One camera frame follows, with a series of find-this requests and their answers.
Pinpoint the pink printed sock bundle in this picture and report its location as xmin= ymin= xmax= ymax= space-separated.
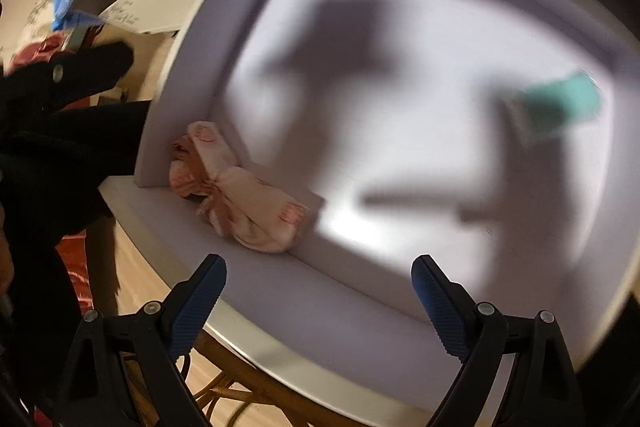
xmin=169 ymin=121 xmax=312 ymax=255

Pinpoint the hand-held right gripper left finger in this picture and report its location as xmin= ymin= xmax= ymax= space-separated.
xmin=65 ymin=253 xmax=228 ymax=427

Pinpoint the white drawer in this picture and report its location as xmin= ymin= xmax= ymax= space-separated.
xmin=100 ymin=0 xmax=640 ymax=413

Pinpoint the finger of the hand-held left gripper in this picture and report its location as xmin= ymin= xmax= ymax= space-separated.
xmin=0 ymin=52 xmax=98 ymax=112

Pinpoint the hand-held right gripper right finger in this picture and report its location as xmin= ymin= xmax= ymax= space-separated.
xmin=411 ymin=254 xmax=583 ymax=427

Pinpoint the teal cloth in clear packet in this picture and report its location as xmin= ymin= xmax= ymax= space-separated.
xmin=505 ymin=72 xmax=603 ymax=142

